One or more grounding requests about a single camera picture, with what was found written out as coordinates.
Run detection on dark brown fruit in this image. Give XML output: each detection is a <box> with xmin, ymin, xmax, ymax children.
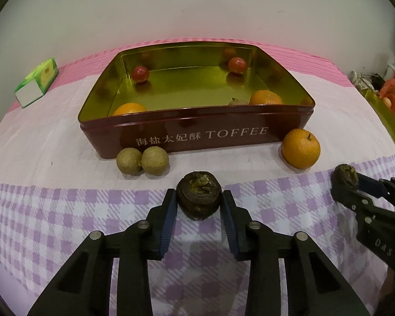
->
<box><xmin>331</xmin><ymin>163</ymin><xmax>359</xmax><ymax>190</ymax></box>
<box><xmin>176</xmin><ymin>171</ymin><xmax>222</xmax><ymax>220</ymax></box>

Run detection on orange mandarin with stem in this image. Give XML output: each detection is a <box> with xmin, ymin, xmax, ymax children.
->
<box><xmin>281</xmin><ymin>129</ymin><xmax>321</xmax><ymax>170</ymax></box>

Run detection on tan longan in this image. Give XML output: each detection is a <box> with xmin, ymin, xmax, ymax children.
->
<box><xmin>141</xmin><ymin>146</ymin><xmax>170</xmax><ymax>175</ymax></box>
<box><xmin>116</xmin><ymin>148</ymin><xmax>142</xmax><ymax>175</ymax></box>

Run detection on green longan lone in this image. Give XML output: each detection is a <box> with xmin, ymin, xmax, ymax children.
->
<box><xmin>228</xmin><ymin>98</ymin><xmax>248</xmax><ymax>106</ymax></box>

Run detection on red tomato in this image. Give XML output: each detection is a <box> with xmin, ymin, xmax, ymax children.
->
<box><xmin>131</xmin><ymin>66</ymin><xmax>150</xmax><ymax>83</ymax></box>
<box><xmin>228</xmin><ymin>56</ymin><xmax>248</xmax><ymax>75</ymax></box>

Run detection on large orange front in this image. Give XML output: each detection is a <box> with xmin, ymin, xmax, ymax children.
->
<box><xmin>112</xmin><ymin>102</ymin><xmax>147</xmax><ymax>116</ymax></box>

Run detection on gold tin lid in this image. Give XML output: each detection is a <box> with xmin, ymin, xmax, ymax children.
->
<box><xmin>360</xmin><ymin>89</ymin><xmax>395</xmax><ymax>144</ymax></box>

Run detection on pink purple checkered tablecloth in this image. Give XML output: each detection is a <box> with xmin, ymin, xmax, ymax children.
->
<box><xmin>0</xmin><ymin>44</ymin><xmax>395</xmax><ymax>315</ymax></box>

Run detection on red toffee tin box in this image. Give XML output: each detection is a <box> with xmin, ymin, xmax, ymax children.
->
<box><xmin>77</xmin><ymin>41</ymin><xmax>315</xmax><ymax>158</ymax></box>

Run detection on green tissue box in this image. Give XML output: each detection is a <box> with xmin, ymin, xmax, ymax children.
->
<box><xmin>15</xmin><ymin>58</ymin><xmax>59</xmax><ymax>108</ymax></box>

